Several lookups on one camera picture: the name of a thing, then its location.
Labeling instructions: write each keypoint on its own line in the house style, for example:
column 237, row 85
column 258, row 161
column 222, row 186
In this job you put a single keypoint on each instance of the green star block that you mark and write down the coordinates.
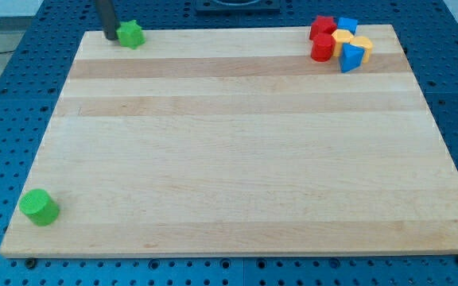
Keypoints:
column 130, row 34

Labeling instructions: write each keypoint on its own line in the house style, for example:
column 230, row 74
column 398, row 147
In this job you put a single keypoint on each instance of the red star block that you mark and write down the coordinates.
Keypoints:
column 322, row 24

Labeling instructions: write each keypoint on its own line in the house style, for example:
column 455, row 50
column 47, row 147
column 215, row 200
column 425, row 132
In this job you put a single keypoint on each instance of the wooden board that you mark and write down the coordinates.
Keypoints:
column 234, row 143

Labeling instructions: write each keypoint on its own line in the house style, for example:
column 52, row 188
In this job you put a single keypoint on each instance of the red cylinder block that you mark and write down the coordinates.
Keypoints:
column 323, row 45

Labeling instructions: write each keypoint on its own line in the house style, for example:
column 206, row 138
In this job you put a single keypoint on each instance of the blue triangular prism block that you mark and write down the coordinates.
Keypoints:
column 351, row 57

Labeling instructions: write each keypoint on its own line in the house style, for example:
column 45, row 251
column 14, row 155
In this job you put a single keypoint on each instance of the yellow hexagon block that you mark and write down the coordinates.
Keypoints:
column 341, row 36

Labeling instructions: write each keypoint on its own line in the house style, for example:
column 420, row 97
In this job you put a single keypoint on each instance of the blue cube block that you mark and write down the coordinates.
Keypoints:
column 349, row 24

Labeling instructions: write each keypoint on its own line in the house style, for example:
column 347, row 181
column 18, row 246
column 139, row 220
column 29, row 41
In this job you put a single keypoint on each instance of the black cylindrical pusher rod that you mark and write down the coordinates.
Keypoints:
column 108, row 18

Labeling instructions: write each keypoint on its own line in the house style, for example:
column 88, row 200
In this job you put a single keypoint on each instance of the green cylinder block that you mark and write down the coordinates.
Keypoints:
column 39, row 207

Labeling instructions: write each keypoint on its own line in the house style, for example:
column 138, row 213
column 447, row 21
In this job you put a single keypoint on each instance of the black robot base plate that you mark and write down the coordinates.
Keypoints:
column 237, row 5

